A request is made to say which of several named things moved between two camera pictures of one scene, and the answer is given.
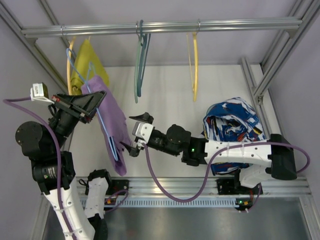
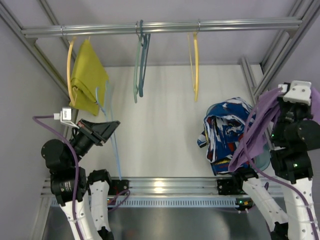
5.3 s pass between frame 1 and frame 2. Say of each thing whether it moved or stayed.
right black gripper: moved
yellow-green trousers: stayed
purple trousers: moved
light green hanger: stayed
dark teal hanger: stayed
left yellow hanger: stayed
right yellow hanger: stayed
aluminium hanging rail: stayed
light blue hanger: moved
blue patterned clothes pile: stayed
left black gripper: moved
